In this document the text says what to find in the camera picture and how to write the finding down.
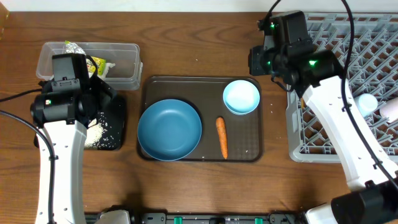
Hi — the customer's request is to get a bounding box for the white napkin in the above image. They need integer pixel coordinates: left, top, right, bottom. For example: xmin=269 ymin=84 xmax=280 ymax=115
xmin=101 ymin=63 xmax=116 ymax=79

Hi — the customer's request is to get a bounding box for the pile of white rice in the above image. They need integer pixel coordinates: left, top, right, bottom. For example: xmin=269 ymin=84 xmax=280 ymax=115
xmin=85 ymin=118 xmax=108 ymax=149

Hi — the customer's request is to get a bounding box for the green yellow foil wrapper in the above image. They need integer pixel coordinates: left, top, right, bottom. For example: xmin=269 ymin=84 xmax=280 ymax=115
xmin=64 ymin=40 xmax=109 ymax=78

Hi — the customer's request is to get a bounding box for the light blue cup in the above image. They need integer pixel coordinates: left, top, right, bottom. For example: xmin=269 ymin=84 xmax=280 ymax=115
xmin=354 ymin=93 xmax=378 ymax=118

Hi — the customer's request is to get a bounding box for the white pink cup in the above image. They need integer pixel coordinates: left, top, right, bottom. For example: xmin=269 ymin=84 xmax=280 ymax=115
xmin=379 ymin=98 xmax=398 ymax=123

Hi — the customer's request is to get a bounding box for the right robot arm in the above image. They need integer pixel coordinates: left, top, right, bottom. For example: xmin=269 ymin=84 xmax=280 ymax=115
xmin=249 ymin=11 xmax=397 ymax=223

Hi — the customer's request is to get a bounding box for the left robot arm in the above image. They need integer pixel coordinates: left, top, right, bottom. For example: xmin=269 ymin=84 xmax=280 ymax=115
xmin=30 ymin=54 xmax=117 ymax=223

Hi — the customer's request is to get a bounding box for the grey dishwasher rack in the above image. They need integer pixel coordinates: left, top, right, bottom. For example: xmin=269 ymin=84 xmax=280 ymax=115
xmin=285 ymin=12 xmax=397 ymax=163

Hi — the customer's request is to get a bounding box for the black rectangular tray bin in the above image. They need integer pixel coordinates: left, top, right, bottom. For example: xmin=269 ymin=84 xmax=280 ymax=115
xmin=30 ymin=95 xmax=126 ymax=153

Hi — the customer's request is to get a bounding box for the clear plastic bin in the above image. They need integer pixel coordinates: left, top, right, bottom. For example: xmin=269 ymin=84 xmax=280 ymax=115
xmin=36 ymin=42 xmax=143 ymax=91

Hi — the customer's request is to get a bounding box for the light blue bowl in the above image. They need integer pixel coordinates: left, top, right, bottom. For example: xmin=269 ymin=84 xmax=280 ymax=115
xmin=223 ymin=80 xmax=261 ymax=115

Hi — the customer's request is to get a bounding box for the brown serving tray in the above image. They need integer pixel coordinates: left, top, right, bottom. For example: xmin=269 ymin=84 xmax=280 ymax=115
xmin=138 ymin=76 xmax=264 ymax=162

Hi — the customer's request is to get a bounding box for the orange carrot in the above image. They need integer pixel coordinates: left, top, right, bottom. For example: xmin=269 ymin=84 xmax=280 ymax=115
xmin=216 ymin=117 xmax=228 ymax=159

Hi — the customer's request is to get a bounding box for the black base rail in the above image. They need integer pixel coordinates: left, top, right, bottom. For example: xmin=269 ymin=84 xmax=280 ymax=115
xmin=85 ymin=205 xmax=306 ymax=224

